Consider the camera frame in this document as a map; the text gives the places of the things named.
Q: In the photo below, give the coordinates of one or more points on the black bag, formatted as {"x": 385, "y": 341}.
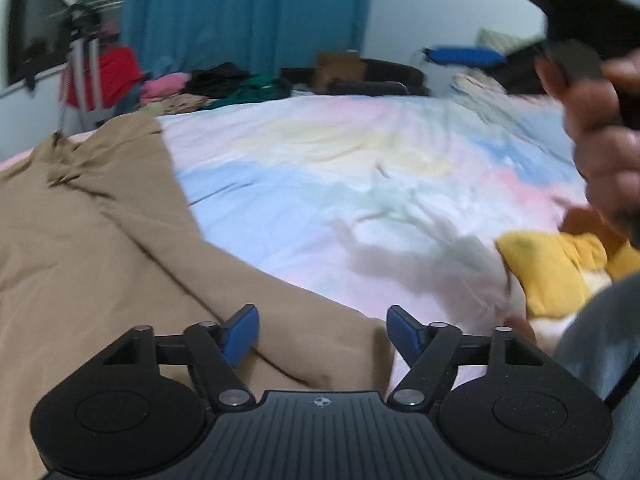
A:
{"x": 390, "y": 79}

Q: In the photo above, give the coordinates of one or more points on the person's right hand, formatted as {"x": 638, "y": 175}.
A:
{"x": 607, "y": 150}

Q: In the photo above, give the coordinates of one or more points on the red cloth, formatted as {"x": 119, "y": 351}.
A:
{"x": 112, "y": 77}

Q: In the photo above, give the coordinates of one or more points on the dark window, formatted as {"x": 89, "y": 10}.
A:
{"x": 55, "y": 15}

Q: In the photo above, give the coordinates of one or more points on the yellow garment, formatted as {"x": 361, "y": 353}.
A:
{"x": 550, "y": 270}

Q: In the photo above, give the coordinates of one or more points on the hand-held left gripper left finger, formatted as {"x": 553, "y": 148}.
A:
{"x": 242, "y": 336}

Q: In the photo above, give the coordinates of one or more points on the black cloth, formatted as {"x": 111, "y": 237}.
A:
{"x": 220, "y": 80}

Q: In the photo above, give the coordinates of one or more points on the green cloth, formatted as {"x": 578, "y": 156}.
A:
{"x": 255, "y": 91}

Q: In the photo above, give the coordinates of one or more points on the blue curtain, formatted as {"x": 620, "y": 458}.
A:
{"x": 245, "y": 15}

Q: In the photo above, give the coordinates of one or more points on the pink cloth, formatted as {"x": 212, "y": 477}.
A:
{"x": 165, "y": 85}

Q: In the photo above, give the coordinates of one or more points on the tan brown garment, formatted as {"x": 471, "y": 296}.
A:
{"x": 100, "y": 240}

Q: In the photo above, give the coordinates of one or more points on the metal drying rack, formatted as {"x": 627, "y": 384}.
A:
{"x": 82, "y": 50}

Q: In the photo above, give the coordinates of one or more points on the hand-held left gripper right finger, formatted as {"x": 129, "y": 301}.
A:
{"x": 402, "y": 332}

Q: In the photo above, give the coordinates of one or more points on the brown cardboard box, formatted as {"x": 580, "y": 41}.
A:
{"x": 340, "y": 69}

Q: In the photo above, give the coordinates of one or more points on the pastel tie-dye bed sheet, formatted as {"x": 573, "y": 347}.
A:
{"x": 325, "y": 170}

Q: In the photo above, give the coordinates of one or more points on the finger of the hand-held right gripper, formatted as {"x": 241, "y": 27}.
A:
{"x": 465, "y": 55}

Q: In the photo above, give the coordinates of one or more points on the patterned pillow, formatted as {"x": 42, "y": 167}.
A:
{"x": 500, "y": 40}

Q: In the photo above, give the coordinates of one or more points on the person's grey trouser leg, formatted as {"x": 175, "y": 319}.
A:
{"x": 605, "y": 375}

